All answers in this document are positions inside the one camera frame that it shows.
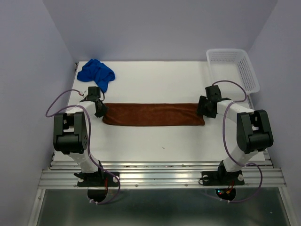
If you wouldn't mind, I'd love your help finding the brown towel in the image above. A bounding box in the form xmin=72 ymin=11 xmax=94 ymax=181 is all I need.
xmin=103 ymin=103 xmax=205 ymax=127

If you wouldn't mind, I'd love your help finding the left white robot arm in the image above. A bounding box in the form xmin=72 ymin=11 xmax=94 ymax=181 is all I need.
xmin=52 ymin=87 xmax=108 ymax=186

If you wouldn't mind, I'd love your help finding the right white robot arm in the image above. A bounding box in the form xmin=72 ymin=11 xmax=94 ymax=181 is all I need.
xmin=197 ymin=85 xmax=274 ymax=184

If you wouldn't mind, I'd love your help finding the blue towel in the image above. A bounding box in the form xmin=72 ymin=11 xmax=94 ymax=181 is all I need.
xmin=77 ymin=59 xmax=116 ymax=93

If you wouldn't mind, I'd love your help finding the white plastic basket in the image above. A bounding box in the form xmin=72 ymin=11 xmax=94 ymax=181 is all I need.
xmin=206 ymin=48 xmax=260 ymax=95

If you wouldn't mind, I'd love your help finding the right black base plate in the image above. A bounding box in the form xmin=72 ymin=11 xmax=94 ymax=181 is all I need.
xmin=198 ymin=169 xmax=245 ymax=186

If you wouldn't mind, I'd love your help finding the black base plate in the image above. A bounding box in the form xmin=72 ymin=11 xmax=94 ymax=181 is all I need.
xmin=198 ymin=169 xmax=245 ymax=186
xmin=74 ymin=171 xmax=119 ymax=187

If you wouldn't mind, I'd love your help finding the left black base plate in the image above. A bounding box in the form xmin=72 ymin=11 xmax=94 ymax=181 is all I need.
xmin=74 ymin=171 xmax=119 ymax=187

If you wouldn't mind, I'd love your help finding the aluminium mounting rail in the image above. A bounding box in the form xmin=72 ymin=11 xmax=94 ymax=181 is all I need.
xmin=37 ymin=161 xmax=288 ymax=189

